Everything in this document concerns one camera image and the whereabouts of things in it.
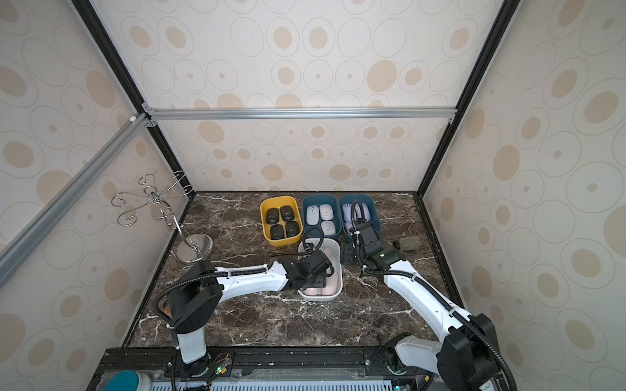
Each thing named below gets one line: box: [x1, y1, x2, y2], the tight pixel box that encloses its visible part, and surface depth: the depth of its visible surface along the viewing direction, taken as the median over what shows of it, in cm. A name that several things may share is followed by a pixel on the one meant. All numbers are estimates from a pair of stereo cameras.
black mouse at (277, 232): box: [269, 224, 285, 241], surface depth 106 cm
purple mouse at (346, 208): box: [342, 202, 353, 223], surface depth 111 cm
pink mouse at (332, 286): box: [325, 273, 340, 296], surface depth 87 cm
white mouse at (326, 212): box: [319, 203, 335, 221], surface depth 111 cm
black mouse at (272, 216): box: [265, 207, 279, 225], surface depth 111 cm
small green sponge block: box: [399, 236, 422, 251], surface depth 99 cm
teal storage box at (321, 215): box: [302, 193, 343, 238], surface depth 111 cm
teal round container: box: [104, 369, 152, 391], surface depth 67 cm
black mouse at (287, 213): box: [279, 205, 295, 222], surface depth 111 cm
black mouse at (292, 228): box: [285, 220, 300, 238], surface depth 106 cm
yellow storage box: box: [260, 195, 304, 247], surface depth 111 cm
